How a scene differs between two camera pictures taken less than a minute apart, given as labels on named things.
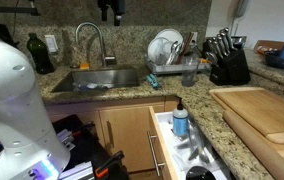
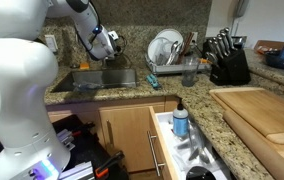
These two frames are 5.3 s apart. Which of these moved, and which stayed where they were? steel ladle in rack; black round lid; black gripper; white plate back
Moved: black gripper
Stayed: white plate back; steel ladle in rack; black round lid
